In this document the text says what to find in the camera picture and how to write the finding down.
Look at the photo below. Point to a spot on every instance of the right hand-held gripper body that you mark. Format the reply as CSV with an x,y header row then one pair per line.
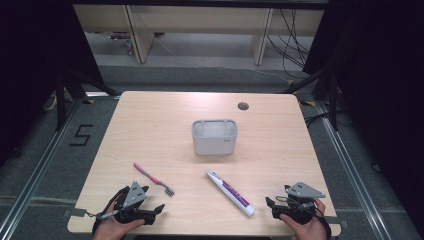
x,y
301,191

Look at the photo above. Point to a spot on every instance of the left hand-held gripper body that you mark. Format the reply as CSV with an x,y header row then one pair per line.
x,y
135,195

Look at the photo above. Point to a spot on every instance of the pink toothbrush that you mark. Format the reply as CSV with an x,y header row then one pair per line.
x,y
151,178

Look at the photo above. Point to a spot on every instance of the white purple toothpaste tube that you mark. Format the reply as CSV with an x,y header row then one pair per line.
x,y
231,193

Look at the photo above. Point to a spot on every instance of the grey plastic holder box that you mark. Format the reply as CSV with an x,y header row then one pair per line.
x,y
215,141

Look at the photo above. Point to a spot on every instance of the person's right hand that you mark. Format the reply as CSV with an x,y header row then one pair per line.
x,y
310,230

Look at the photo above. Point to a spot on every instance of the person's left hand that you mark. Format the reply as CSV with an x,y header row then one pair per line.
x,y
111,230

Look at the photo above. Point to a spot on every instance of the grey plug on gripper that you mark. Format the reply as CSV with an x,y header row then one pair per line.
x,y
106,215

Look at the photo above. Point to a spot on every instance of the grey tape patch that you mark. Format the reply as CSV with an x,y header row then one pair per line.
x,y
336,221
76,212

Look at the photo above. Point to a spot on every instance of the black metal stand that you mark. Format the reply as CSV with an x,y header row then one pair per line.
x,y
60,100
333,100

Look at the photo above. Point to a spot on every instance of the small clutter under desk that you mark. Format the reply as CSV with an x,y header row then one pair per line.
x,y
123,41

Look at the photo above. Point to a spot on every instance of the beige wooden desk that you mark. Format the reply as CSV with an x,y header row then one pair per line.
x,y
200,16

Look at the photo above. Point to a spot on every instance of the aluminium floor rail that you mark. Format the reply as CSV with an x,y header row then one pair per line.
x,y
36,173
350,173

